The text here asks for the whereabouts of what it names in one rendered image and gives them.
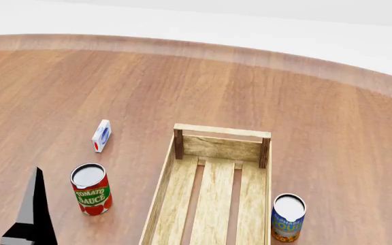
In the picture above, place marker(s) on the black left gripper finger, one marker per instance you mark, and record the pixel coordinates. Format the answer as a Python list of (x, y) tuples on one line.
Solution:
[(36, 201)]

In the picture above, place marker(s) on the white blue butter box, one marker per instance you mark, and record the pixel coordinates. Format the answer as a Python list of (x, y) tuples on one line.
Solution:
[(101, 137)]

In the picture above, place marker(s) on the light wooden crate tray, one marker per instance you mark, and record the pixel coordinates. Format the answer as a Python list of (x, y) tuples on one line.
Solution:
[(213, 194)]

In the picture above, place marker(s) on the red tomato sauce can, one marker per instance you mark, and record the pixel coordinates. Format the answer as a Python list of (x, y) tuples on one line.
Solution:
[(92, 194)]

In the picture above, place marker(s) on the blue alphabet soup can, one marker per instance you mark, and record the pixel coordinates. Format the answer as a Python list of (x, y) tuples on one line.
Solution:
[(288, 219)]

